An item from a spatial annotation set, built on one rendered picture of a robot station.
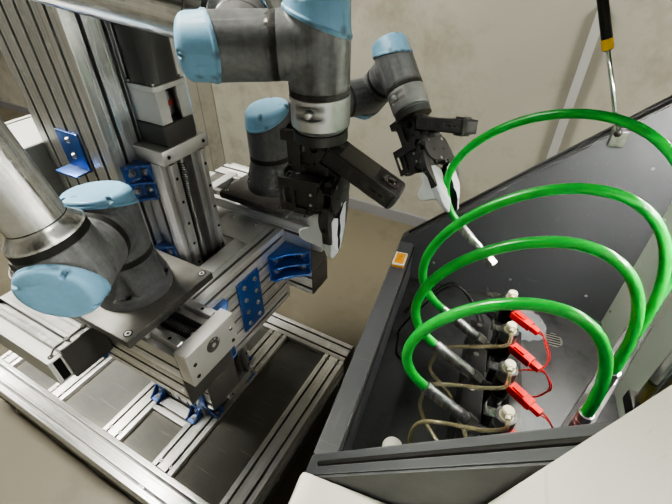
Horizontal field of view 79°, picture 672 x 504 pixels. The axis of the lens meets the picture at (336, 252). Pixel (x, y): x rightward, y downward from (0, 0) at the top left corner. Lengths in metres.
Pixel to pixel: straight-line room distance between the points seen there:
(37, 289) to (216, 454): 1.04
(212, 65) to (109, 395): 1.55
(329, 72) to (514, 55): 1.95
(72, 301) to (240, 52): 0.44
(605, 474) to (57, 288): 0.67
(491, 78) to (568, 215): 1.48
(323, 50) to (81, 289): 0.47
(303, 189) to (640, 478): 0.45
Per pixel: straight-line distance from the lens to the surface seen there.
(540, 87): 2.42
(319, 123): 0.51
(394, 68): 0.86
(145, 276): 0.87
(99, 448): 1.75
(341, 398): 0.79
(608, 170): 1.02
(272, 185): 1.15
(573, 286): 1.19
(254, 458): 1.56
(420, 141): 0.81
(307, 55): 0.49
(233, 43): 0.50
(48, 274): 0.68
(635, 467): 0.40
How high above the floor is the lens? 1.62
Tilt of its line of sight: 38 degrees down
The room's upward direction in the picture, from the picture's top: straight up
